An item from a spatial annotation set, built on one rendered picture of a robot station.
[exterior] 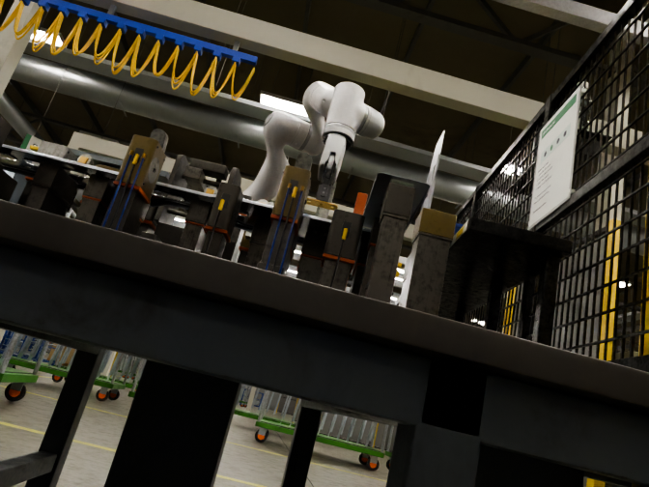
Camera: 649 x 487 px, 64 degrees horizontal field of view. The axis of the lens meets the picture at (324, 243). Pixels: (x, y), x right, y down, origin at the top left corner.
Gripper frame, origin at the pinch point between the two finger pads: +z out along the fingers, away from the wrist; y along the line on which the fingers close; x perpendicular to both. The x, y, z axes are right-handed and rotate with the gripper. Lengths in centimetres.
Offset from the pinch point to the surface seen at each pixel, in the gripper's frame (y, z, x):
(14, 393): -412, 100, -260
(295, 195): 20.5, 10.3, -4.7
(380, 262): 34.9, 24.5, 14.4
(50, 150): -17, -1, -80
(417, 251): 11.4, 12.8, 24.0
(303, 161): 12.9, -1.4, -5.6
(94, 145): -566, -231, -365
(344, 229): 19.0, 14.5, 7.0
